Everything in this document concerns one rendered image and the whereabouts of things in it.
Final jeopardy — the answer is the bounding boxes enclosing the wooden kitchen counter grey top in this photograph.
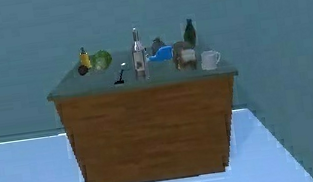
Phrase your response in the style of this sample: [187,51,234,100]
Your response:
[42,36,252,182]

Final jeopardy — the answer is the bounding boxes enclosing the clear glass bottle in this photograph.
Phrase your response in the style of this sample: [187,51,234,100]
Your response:
[128,26,151,82]

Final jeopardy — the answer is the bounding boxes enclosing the blue spray bottle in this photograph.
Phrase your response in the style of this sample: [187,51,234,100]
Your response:
[145,44,176,64]

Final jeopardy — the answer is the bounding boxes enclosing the brown bread loaf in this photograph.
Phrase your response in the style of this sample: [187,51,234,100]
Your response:
[170,39,199,72]

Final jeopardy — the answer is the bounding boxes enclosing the grey round shaker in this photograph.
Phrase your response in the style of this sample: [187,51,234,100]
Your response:
[150,35,168,56]

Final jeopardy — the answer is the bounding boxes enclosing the white mug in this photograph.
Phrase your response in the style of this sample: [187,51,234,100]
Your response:
[199,48,223,72]

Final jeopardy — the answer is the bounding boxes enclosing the green lettuce head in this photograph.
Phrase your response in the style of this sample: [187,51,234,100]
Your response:
[89,49,114,72]

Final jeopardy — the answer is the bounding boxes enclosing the dark green glass bottle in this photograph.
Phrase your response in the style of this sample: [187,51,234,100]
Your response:
[180,17,199,50]

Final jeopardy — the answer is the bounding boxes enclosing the dark red round fruit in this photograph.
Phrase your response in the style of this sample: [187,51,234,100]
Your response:
[77,64,90,77]

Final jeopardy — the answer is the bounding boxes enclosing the yellow bottle black cap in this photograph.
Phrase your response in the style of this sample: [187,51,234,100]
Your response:
[78,46,92,71]

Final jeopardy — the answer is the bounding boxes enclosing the black handled ladle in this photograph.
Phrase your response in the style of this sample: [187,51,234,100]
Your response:
[111,62,130,85]

